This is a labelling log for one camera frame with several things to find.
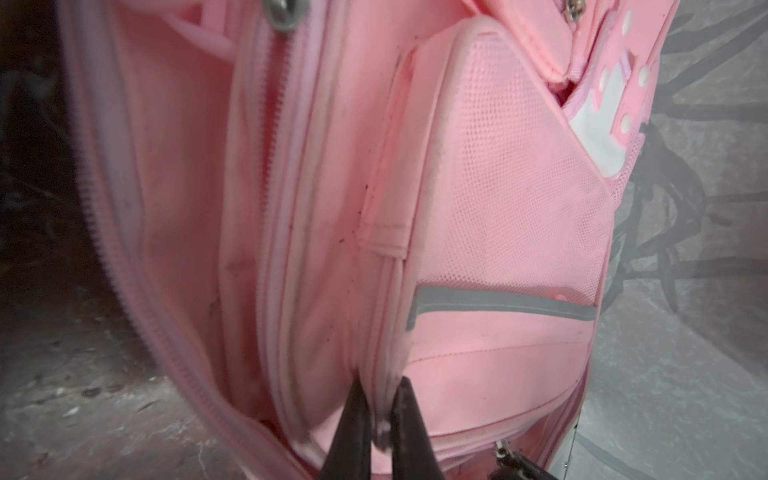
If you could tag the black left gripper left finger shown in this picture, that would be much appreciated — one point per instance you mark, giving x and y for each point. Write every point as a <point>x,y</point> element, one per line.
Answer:
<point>349,457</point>

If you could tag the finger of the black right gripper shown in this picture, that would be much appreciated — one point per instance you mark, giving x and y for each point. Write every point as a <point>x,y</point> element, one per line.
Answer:
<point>515,466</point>

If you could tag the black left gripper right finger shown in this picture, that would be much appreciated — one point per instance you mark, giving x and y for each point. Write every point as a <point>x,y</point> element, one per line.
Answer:
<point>412,455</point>

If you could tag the pink backpack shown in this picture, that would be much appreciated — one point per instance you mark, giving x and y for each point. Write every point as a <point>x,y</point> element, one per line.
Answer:
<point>288,196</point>

